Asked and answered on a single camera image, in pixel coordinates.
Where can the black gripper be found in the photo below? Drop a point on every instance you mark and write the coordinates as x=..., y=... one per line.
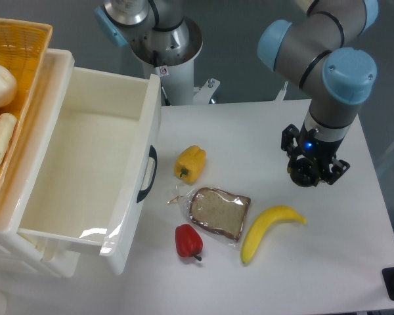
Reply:
x=321, y=153

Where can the dark purple mangosteen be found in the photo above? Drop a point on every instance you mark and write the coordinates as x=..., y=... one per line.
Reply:
x=303, y=173

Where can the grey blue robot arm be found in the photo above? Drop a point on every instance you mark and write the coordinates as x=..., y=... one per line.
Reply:
x=316, y=57

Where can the white open upper drawer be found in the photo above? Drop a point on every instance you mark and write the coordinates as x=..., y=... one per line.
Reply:
x=121, y=116

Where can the white plastic drawer cabinet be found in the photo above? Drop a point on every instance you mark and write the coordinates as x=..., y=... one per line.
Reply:
x=39, y=198

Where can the yellow banana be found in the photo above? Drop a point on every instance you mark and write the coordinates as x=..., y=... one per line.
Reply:
x=265, y=220

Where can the bagged brown bread slice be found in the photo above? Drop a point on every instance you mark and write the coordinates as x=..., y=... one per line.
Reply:
x=218, y=213

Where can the yellow bell pepper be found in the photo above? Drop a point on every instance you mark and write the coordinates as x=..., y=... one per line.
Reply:
x=190, y=164

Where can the red bell pepper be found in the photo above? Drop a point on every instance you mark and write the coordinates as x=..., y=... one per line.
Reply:
x=188, y=242

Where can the orange wicker basket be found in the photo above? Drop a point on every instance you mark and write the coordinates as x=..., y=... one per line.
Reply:
x=23, y=46

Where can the dark drawer handle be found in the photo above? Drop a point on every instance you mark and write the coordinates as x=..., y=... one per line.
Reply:
x=149, y=175

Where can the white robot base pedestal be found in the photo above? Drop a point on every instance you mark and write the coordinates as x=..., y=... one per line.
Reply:
x=166, y=43

